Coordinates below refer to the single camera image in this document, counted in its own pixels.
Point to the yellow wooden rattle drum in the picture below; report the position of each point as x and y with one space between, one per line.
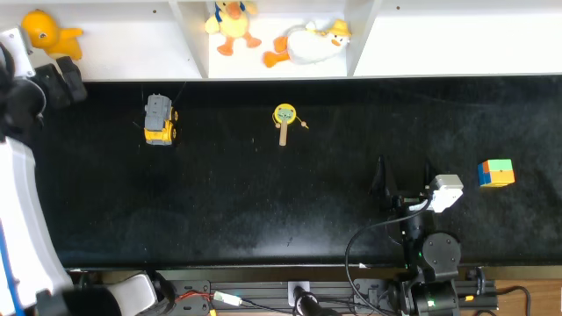
285 115

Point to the grey and yellow toy truck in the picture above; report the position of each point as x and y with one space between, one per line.
157 118

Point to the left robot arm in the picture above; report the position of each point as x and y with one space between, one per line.
22 210

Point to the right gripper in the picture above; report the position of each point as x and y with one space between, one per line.
408 203

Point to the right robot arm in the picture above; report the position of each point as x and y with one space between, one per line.
439 254

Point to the mounting rail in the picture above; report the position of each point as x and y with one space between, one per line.
263 292

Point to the white shelf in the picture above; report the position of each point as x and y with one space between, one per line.
439 44

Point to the many-coloured puzzle cube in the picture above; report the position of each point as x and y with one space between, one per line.
498 173

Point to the white plush duck yellow hat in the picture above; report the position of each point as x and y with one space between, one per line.
311 46

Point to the yellow rubber duck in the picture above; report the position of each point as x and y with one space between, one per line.
44 33

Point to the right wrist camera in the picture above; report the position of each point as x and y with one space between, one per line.
445 191

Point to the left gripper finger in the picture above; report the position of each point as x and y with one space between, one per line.
72 79
52 85

